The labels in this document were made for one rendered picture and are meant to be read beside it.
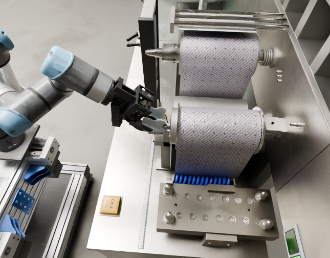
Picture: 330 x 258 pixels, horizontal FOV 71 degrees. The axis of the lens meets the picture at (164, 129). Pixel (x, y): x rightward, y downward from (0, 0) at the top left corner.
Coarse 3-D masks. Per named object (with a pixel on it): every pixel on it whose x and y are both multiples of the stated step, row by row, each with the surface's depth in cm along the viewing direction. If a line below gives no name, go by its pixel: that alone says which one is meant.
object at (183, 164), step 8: (176, 160) 78; (184, 160) 77; (192, 160) 77; (200, 160) 77; (208, 160) 76; (216, 160) 76; (224, 160) 75; (232, 160) 75; (240, 160) 75; (248, 160) 74; (176, 168) 83; (184, 168) 82; (192, 168) 82; (200, 168) 82; (208, 168) 81; (216, 168) 81; (224, 168) 80; (232, 168) 80; (240, 168) 79; (184, 176) 88; (192, 176) 87; (200, 176) 87; (208, 176) 86; (216, 176) 86; (224, 176) 85; (232, 176) 85
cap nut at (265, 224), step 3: (264, 219) 75; (267, 219) 73; (261, 222) 76; (264, 222) 74; (267, 222) 73; (270, 222) 72; (261, 225) 75; (264, 225) 74; (267, 225) 73; (270, 225) 72; (261, 228) 75; (264, 228) 74; (267, 228) 74; (270, 228) 73
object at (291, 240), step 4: (288, 232) 61; (292, 232) 59; (288, 236) 61; (292, 236) 59; (288, 240) 61; (292, 240) 59; (288, 244) 60; (292, 244) 58; (296, 244) 57; (288, 248) 60; (292, 248) 58; (296, 248) 56; (292, 252) 58
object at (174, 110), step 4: (172, 108) 70; (176, 108) 70; (172, 112) 68; (176, 112) 68; (172, 116) 67; (176, 116) 67; (172, 120) 67; (176, 120) 67; (172, 124) 67; (176, 124) 67; (172, 128) 67; (176, 128) 67; (172, 132) 67; (176, 132) 67; (172, 136) 68; (172, 140) 69
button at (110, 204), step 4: (104, 196) 92; (108, 196) 92; (112, 196) 92; (116, 196) 92; (104, 200) 91; (108, 200) 91; (112, 200) 91; (116, 200) 91; (120, 200) 93; (104, 204) 90; (108, 204) 90; (112, 204) 90; (116, 204) 90; (100, 208) 90; (104, 208) 90; (108, 208) 90; (112, 208) 90; (116, 208) 90; (100, 212) 89; (104, 212) 89; (108, 212) 89; (112, 212) 89; (116, 212) 89
